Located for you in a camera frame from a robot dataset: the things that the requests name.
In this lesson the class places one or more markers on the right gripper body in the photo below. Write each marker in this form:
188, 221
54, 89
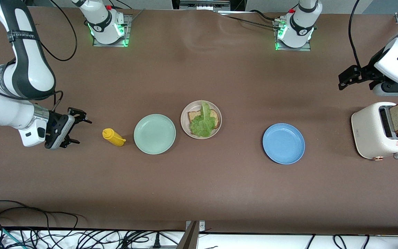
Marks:
55, 121

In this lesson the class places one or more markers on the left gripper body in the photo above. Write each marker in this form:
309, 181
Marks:
365, 72

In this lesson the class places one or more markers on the yellow mustard squeeze bottle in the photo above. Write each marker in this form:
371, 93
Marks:
112, 136

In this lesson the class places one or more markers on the beige plate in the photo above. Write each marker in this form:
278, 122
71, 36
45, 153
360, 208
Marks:
183, 119

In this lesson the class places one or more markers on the green lettuce leaf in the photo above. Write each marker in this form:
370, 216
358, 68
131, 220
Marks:
202, 126

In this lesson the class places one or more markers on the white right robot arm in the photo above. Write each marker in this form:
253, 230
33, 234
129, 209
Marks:
29, 72

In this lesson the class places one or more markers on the mint green plate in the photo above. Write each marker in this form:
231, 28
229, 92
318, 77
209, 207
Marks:
154, 134

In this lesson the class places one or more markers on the blue plate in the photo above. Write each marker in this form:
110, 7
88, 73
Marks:
283, 143

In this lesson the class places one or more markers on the cream white toaster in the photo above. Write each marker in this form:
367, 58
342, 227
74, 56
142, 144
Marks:
368, 135

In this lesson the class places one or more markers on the black power plug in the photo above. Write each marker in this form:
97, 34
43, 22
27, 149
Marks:
157, 242

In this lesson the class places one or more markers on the black and silver device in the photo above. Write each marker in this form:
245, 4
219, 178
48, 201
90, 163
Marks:
204, 5

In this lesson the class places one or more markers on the grey metal bracket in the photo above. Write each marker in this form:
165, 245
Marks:
192, 238

